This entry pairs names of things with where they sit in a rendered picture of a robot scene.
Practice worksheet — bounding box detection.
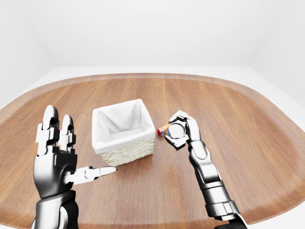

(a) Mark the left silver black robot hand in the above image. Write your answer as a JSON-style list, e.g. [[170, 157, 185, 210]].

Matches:
[[33, 105, 119, 199]]

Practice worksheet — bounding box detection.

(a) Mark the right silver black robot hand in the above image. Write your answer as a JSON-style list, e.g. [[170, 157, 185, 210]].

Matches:
[[164, 110, 201, 151]]

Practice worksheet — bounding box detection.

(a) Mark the alphabet soup tin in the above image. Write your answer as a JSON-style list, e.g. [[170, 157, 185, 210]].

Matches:
[[157, 122, 186, 140]]

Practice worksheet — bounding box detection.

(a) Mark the white lined woven basket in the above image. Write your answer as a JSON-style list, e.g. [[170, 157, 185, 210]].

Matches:
[[91, 98, 156, 167]]

